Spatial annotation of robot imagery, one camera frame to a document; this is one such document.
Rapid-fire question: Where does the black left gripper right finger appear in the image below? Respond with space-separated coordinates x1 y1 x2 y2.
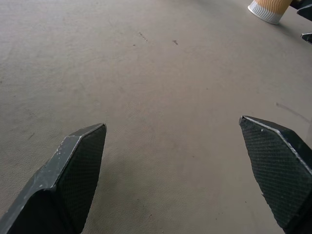
238 115 312 234

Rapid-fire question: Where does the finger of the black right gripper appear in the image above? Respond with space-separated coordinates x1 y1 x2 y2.
300 32 312 45
296 3 312 17

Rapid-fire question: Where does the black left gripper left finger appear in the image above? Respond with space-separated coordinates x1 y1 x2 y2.
0 122 107 234

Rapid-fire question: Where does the ribbed tan paper cup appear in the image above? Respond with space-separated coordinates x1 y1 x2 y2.
247 0 291 25

